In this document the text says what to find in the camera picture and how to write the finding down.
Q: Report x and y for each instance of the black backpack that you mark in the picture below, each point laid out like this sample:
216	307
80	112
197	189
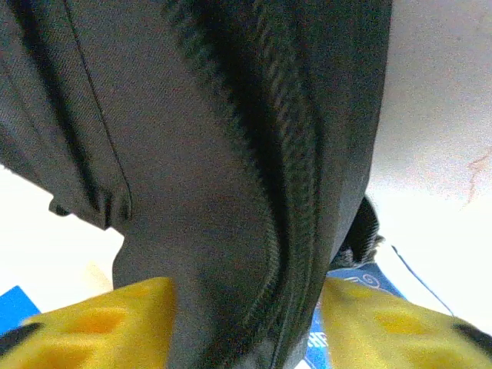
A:
192	153

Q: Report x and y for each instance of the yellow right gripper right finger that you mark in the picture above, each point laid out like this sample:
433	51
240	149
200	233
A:
392	334

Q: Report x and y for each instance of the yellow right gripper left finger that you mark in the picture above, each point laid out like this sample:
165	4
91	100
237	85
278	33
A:
96	330

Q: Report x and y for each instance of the Little Prince book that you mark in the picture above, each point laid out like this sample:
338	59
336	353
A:
365	280

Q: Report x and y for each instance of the navy book with yellow label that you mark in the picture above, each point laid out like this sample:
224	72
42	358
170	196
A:
15	311

